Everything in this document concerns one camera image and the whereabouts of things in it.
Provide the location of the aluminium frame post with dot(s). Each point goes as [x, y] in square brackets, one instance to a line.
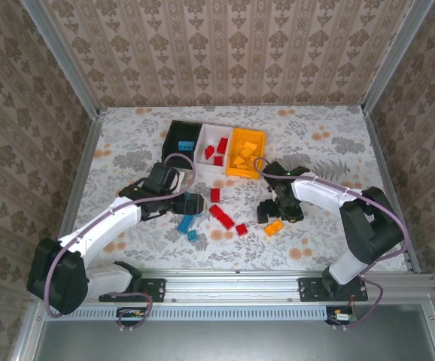
[395, 56]
[65, 56]

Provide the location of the small blue lego brick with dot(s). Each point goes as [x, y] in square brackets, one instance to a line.
[192, 235]

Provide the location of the yellow long lego brick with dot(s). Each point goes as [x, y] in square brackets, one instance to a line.
[250, 145]

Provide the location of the red six-stud lego brick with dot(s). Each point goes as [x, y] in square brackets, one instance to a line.
[215, 195]

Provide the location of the yellow plastic bin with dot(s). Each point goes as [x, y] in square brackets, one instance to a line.
[240, 173]

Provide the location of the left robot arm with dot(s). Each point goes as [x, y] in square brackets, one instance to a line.
[101, 225]

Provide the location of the small connector board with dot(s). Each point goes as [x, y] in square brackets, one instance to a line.
[341, 316]
[132, 314]

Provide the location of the aluminium mounting rail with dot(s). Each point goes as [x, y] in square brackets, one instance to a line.
[232, 286]

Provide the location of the small red lego brick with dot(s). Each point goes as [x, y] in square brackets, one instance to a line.
[241, 229]

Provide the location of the floral tablecloth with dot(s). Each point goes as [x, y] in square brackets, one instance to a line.
[315, 150]

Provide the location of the white plastic bin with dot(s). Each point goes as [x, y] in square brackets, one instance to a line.
[212, 129]

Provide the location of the grey metal panel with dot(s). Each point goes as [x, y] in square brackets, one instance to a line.
[221, 342]

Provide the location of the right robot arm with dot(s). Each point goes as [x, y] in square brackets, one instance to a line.
[372, 233]

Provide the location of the red four-stud lego brick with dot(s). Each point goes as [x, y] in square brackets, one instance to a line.
[216, 211]

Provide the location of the blue long lego brick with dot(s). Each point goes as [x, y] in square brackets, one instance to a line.
[185, 225]
[185, 146]

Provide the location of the black plastic bin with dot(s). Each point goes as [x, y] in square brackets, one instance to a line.
[180, 131]

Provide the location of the aluminium side rail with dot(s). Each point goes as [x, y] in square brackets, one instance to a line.
[384, 169]
[77, 188]

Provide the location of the red sloped lego brick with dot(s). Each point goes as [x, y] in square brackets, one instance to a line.
[209, 151]

